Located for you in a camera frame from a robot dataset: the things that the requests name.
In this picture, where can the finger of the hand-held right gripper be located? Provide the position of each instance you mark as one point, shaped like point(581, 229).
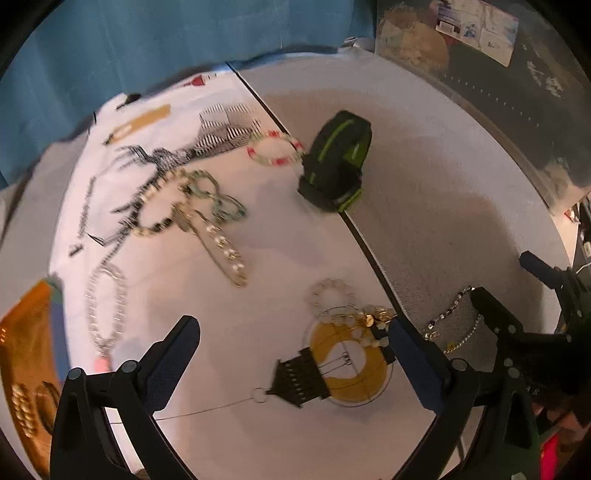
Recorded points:
point(496, 314)
point(538, 266)

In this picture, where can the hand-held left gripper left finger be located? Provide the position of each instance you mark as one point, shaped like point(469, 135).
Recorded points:
point(173, 364)

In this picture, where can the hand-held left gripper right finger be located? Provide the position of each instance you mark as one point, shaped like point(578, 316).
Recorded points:
point(413, 364)

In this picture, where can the gold pearl pin brooch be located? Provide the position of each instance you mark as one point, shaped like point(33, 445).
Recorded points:
point(228, 258)

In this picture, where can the orange jewellery tray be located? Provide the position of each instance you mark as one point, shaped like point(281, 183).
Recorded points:
point(23, 341)

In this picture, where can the red patterned cloth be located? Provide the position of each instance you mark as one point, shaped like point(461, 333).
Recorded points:
point(554, 457)

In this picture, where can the black lantern gold disc ornament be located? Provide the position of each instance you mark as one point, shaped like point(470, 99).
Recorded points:
point(300, 378)

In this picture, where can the grey table cloth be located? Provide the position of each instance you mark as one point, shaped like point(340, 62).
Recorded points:
point(438, 184)

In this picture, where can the clear plastic storage bin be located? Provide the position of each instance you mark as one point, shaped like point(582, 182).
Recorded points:
point(531, 115)

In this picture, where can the white deer print bag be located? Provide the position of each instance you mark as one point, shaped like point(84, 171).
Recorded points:
point(277, 240)

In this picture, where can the white blue label packet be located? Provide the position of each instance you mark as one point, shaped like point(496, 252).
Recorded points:
point(480, 27)

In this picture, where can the brown crumpled paper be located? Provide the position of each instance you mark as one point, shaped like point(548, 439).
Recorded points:
point(415, 41)

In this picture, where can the teal curtain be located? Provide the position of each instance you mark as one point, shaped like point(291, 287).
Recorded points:
point(138, 41)

